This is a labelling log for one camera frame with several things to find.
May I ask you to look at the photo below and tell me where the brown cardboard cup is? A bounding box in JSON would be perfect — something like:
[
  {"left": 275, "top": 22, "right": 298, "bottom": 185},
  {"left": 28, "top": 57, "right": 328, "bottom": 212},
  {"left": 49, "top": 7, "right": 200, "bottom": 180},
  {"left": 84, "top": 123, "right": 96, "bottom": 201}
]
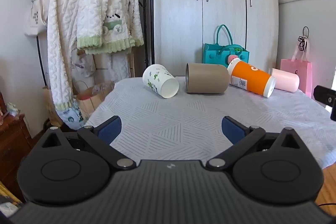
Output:
[{"left": 185, "top": 63, "right": 230, "bottom": 94}]

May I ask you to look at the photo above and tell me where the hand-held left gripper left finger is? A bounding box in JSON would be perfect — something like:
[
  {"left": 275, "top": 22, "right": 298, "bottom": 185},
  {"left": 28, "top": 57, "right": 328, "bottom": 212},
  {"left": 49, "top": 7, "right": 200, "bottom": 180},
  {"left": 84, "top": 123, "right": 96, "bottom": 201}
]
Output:
[{"left": 34, "top": 116, "right": 137, "bottom": 170}]

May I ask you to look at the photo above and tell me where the black metal clothes rack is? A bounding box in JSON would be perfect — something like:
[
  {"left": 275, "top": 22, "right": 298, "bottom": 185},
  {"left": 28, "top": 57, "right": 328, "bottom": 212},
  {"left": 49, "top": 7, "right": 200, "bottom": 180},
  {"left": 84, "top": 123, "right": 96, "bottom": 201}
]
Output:
[{"left": 35, "top": 0, "right": 92, "bottom": 132}]

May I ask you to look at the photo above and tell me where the grey wardrobe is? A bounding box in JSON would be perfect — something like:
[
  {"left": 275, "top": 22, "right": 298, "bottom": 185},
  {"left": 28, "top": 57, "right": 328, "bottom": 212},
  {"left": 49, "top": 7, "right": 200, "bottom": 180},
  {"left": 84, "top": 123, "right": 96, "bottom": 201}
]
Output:
[{"left": 151, "top": 0, "right": 279, "bottom": 80}]

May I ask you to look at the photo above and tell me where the brown paper bag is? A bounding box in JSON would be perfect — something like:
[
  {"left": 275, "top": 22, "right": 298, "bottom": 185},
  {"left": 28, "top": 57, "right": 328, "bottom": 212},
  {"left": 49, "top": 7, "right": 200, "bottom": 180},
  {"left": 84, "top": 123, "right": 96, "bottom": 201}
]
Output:
[
  {"left": 76, "top": 81, "right": 115, "bottom": 120},
  {"left": 42, "top": 86, "right": 64, "bottom": 127}
]

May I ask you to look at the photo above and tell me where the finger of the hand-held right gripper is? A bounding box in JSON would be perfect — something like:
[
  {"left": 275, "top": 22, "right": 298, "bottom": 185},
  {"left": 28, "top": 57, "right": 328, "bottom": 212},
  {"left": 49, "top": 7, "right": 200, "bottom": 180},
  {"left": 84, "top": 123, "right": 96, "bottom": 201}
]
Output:
[{"left": 313, "top": 85, "right": 336, "bottom": 121}]

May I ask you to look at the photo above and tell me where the white canvas tote bag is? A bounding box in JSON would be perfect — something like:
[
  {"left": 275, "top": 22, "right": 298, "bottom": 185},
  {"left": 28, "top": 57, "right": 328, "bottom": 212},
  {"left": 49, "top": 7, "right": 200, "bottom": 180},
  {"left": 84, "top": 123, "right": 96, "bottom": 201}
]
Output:
[{"left": 24, "top": 0, "right": 52, "bottom": 36}]

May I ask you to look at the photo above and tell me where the pink paper bag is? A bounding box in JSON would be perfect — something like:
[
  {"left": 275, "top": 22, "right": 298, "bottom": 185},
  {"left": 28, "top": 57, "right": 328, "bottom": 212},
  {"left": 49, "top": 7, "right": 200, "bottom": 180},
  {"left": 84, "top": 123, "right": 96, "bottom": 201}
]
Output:
[{"left": 280, "top": 36, "right": 313, "bottom": 98}]

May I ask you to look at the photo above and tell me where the long white fleece robe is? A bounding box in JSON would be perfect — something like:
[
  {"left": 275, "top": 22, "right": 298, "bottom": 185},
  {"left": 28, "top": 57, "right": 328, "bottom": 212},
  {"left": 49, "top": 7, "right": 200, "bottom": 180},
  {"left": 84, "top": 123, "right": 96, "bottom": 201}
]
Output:
[{"left": 47, "top": 0, "right": 132, "bottom": 123}]

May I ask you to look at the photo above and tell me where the pink cup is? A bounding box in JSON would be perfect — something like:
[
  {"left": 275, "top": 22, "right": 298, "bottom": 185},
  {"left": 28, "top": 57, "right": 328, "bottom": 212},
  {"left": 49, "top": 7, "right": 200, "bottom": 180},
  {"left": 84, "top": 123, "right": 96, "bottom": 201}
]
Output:
[{"left": 268, "top": 68, "right": 300, "bottom": 93}]

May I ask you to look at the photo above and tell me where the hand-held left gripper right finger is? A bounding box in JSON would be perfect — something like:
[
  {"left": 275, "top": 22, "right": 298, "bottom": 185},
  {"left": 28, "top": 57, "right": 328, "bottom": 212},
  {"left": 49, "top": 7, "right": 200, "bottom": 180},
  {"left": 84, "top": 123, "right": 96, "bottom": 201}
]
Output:
[{"left": 206, "top": 116, "right": 308, "bottom": 171}]

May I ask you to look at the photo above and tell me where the teal tote bag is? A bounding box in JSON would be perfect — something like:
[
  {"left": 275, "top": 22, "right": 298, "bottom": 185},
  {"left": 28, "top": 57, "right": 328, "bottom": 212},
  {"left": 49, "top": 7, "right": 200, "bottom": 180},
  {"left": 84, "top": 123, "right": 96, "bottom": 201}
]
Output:
[{"left": 202, "top": 25, "right": 249, "bottom": 69}]

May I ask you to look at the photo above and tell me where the white cup with green print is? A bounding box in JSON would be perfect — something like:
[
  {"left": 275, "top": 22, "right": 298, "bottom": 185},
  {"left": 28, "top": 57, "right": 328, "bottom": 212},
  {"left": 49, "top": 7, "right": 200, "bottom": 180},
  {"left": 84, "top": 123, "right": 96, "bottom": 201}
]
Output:
[{"left": 142, "top": 64, "right": 180, "bottom": 99}]

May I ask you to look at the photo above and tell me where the dark wooden cabinet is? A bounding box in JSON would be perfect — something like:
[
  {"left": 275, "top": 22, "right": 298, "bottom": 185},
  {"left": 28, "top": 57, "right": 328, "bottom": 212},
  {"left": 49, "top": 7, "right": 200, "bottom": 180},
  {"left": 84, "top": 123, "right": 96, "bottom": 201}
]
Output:
[{"left": 0, "top": 112, "right": 35, "bottom": 201}]

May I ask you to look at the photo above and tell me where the orange cup with white lid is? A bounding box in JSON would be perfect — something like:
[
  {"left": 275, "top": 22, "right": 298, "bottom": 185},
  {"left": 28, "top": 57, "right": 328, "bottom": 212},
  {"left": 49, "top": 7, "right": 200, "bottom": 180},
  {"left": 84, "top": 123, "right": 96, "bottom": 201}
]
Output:
[{"left": 227, "top": 58, "right": 276, "bottom": 98}]

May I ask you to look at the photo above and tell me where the white patterned tablecloth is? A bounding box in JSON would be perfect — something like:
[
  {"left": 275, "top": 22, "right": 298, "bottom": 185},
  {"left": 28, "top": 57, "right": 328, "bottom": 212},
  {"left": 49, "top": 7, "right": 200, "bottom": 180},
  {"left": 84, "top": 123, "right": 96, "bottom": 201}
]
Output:
[{"left": 83, "top": 76, "right": 336, "bottom": 170}]

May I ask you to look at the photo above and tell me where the black cord loop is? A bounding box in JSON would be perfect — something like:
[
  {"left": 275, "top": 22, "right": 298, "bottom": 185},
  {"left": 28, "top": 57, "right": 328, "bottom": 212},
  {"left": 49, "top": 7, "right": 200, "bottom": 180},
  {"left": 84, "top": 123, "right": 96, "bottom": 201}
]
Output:
[{"left": 298, "top": 26, "right": 310, "bottom": 53}]

